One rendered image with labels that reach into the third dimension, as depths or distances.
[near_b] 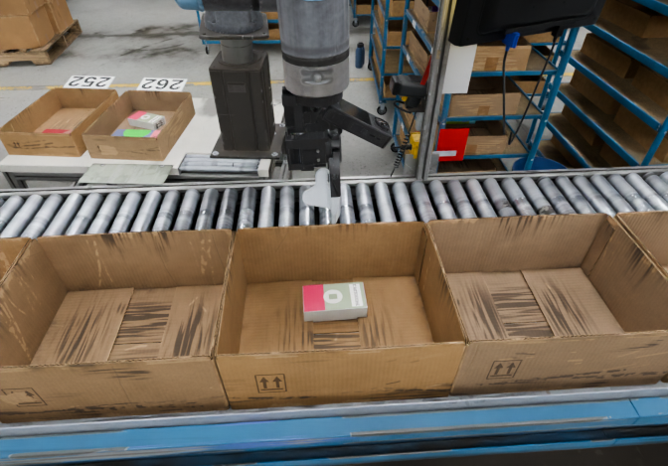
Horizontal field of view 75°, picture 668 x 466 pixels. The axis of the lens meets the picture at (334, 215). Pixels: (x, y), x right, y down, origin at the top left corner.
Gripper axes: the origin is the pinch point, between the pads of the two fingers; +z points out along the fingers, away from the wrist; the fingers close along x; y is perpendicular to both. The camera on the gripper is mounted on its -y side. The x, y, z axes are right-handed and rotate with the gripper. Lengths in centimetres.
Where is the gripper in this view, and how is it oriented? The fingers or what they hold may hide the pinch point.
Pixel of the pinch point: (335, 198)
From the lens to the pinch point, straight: 74.1
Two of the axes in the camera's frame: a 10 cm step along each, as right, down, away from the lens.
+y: -10.0, 0.6, -0.3
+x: 0.6, 6.4, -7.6
